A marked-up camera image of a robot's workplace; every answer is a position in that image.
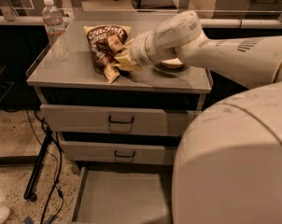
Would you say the brown sea salt chip bag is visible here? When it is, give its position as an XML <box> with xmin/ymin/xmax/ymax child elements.
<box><xmin>83</xmin><ymin>24</ymin><xmax>133</xmax><ymax>83</ymax></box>

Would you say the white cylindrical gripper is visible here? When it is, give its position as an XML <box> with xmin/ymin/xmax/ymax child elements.
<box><xmin>114</xmin><ymin>31</ymin><xmax>161</xmax><ymax>72</ymax></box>

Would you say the grey drawer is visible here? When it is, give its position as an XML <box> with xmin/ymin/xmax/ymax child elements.
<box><xmin>69</xmin><ymin>166</ymin><xmax>173</xmax><ymax>224</ymax></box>
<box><xmin>59</xmin><ymin>132</ymin><xmax>180</xmax><ymax>165</ymax></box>
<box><xmin>40</xmin><ymin>104</ymin><xmax>204</xmax><ymax>138</ymax></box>

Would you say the white horizontal rail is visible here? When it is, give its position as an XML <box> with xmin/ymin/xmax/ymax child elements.
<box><xmin>0</xmin><ymin>16</ymin><xmax>282</xmax><ymax>29</ymax></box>

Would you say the white shoe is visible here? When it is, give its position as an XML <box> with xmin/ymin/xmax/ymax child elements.
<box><xmin>0</xmin><ymin>206</ymin><xmax>11</xmax><ymax>224</ymax></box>

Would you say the black floor cable left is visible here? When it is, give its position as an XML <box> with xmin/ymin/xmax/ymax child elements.
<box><xmin>25</xmin><ymin>109</ymin><xmax>64</xmax><ymax>224</ymax></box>

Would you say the grey top drawer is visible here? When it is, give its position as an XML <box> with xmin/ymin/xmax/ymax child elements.
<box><xmin>40</xmin><ymin>104</ymin><xmax>204</xmax><ymax>138</ymax></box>

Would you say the white paper bowl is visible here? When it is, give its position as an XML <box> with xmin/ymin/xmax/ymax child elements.
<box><xmin>161</xmin><ymin>58</ymin><xmax>183</xmax><ymax>69</ymax></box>

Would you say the grey bottom drawer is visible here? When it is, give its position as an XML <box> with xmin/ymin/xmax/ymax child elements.
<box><xmin>69</xmin><ymin>166</ymin><xmax>173</xmax><ymax>224</ymax></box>

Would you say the grey metal drawer cabinet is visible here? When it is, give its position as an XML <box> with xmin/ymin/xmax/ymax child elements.
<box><xmin>26</xmin><ymin>10</ymin><xmax>214</xmax><ymax>175</ymax></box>

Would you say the grey middle drawer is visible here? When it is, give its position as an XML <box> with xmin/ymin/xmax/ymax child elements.
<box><xmin>59</xmin><ymin>132</ymin><xmax>180</xmax><ymax>165</ymax></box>

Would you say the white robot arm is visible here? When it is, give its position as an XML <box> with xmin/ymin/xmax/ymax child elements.
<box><xmin>117</xmin><ymin>11</ymin><xmax>282</xmax><ymax>224</ymax></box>

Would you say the clear plastic water bottle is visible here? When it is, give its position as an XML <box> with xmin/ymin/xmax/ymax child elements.
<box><xmin>42</xmin><ymin>0</ymin><xmax>71</xmax><ymax>61</ymax></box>

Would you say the black desk leg with caster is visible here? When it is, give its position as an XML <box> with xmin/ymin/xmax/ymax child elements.
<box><xmin>23</xmin><ymin>127</ymin><xmax>51</xmax><ymax>202</ymax></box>

